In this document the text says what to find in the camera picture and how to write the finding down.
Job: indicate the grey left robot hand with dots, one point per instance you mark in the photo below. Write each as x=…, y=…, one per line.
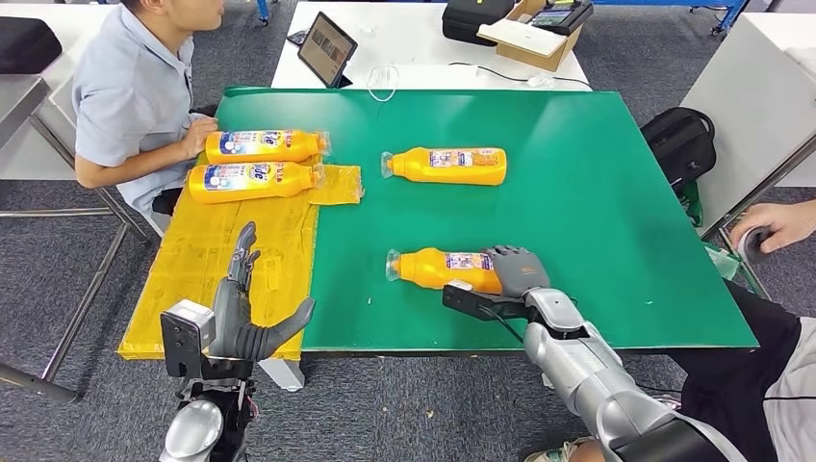
x=229, y=325

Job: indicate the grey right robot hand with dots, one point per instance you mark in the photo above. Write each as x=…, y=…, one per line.
x=519, y=271

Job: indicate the person's right hand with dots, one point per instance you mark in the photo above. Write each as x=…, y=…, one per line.
x=197, y=137
x=784, y=223

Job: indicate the white handheld controller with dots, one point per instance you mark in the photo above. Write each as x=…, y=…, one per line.
x=755, y=247

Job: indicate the orange detergent bottle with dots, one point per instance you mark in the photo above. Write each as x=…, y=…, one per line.
x=299, y=148
x=421, y=166
x=287, y=182
x=427, y=271

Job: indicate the person's right forearm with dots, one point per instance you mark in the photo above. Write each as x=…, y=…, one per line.
x=809, y=220
x=134, y=167

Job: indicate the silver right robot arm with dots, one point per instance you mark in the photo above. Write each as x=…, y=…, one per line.
x=586, y=370

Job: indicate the yellow plastic-wrapped board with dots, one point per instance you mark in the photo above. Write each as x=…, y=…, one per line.
x=191, y=268

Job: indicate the white table leg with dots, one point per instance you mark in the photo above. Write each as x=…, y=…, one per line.
x=283, y=376

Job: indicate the person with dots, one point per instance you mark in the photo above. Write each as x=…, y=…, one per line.
x=127, y=95
x=720, y=382

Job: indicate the dark green bag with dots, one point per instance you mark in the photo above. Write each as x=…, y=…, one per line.
x=691, y=204

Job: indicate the grey table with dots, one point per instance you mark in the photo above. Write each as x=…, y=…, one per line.
x=752, y=95

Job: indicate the black backpack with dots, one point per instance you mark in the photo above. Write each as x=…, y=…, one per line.
x=679, y=143

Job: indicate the black phone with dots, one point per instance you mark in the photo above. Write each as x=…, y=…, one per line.
x=298, y=37

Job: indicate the blue metal leg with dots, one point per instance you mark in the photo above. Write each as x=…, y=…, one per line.
x=262, y=9

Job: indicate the black tablet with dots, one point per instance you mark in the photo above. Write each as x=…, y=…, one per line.
x=327, y=50

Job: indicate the white desk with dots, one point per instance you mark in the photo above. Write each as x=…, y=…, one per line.
x=25, y=159

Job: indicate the white adapter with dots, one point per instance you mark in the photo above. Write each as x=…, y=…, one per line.
x=540, y=81

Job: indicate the black cushion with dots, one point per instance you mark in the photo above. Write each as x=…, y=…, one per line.
x=25, y=44

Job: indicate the cardboard box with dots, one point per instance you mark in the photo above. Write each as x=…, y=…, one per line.
x=530, y=60

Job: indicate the white table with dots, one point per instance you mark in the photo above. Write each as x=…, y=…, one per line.
x=408, y=38

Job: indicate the white flat box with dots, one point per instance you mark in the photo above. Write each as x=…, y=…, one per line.
x=521, y=38

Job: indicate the black case bag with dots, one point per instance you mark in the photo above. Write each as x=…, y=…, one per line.
x=468, y=22

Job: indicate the black screen device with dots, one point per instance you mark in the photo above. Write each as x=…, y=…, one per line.
x=567, y=18

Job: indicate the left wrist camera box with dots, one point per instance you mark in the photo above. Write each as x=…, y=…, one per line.
x=185, y=338

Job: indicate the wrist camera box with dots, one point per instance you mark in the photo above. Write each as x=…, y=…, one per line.
x=185, y=338
x=472, y=303

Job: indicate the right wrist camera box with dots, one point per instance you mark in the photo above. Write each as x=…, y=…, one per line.
x=472, y=303

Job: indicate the steel frame table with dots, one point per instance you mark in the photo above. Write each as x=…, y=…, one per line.
x=22, y=99

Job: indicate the blue metal frame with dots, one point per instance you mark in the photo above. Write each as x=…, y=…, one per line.
x=733, y=13

